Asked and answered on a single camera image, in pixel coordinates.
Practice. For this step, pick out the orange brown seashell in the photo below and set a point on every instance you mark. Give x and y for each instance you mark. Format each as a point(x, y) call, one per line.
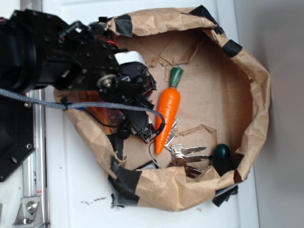
point(101, 114)

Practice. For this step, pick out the aluminium rail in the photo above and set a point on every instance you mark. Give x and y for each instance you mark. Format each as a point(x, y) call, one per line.
point(35, 166)

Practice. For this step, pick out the black key fob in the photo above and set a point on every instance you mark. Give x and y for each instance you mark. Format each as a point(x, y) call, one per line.
point(148, 166)

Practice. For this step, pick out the orange toy carrot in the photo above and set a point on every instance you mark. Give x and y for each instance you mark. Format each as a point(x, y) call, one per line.
point(168, 105)

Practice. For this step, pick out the metal corner bracket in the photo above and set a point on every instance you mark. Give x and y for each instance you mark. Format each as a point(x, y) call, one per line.
point(29, 214)

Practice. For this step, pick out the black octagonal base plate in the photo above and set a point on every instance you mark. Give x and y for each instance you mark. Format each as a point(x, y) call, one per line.
point(16, 135)

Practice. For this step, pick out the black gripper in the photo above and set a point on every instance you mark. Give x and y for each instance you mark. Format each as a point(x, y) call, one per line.
point(132, 86)

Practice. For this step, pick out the silver single key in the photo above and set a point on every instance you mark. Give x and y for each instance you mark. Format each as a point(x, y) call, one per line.
point(174, 126)

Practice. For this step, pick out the brown paper bag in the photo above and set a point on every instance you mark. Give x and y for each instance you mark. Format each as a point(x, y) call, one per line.
point(225, 98)

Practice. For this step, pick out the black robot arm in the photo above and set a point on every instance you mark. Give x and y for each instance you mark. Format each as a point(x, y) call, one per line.
point(39, 50)

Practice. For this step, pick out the dark wood chip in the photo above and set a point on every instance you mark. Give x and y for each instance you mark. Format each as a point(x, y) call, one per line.
point(115, 116)

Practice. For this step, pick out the bunch of silver keys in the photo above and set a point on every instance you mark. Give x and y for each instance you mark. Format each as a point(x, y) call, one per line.
point(182, 157)

